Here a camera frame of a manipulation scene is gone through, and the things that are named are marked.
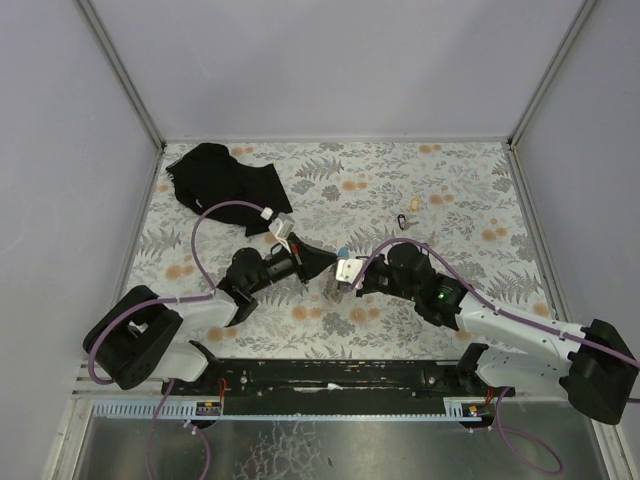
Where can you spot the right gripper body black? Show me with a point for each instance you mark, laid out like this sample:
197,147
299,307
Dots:
365,275

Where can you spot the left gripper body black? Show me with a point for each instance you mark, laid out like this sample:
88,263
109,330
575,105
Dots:
301,258

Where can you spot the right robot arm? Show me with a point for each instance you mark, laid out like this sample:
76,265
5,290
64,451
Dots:
590,366

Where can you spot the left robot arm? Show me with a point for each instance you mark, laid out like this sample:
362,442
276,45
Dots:
145,335

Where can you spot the floral table mat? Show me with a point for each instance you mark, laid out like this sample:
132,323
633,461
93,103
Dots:
349,195

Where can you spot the black cloth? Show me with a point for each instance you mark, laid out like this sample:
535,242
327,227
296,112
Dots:
208,174

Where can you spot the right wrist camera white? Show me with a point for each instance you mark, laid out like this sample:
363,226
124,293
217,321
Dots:
347,273

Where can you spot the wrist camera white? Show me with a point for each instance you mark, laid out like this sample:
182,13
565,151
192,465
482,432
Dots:
281,227
347,273

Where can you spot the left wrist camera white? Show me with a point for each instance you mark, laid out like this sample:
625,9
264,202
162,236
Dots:
281,227

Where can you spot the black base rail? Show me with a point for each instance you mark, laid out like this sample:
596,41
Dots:
339,388

